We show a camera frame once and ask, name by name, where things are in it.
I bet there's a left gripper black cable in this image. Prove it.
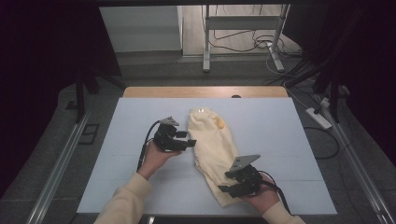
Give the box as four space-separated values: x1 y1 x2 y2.
135 120 162 173

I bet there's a white power strip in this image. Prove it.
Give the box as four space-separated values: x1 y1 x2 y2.
304 106 333 131

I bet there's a light blue table mat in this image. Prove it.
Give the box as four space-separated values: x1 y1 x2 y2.
77 97 338 217

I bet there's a tangle of floor cables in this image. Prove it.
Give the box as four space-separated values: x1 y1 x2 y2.
201 4 304 60

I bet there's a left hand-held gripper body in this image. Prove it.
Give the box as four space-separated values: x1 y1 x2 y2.
152 116 189 154

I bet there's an aluminium rail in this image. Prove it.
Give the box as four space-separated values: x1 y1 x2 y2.
26 112 92 224
323 104 396 224

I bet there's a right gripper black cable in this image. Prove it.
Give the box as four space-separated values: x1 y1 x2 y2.
257 170 292 216

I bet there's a cream baby romper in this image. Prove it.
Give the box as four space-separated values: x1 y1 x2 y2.
187 107 247 208

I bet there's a white metal desk frame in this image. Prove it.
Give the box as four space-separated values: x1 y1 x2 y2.
202 4 291 74

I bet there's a black floor cable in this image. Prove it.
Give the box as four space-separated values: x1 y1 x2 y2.
303 125 341 161

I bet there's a person's right hand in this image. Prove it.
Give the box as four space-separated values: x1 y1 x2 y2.
241 173 281 216

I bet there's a black stand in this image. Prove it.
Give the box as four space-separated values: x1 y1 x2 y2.
74 69 126 124
284 57 351 124

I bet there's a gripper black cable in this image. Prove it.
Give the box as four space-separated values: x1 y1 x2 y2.
257 170 292 216
135 120 162 173

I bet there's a person's left hand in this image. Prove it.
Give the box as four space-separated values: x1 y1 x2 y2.
136 140 184 182

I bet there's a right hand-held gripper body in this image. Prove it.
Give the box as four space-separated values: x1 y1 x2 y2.
224 154 264 199

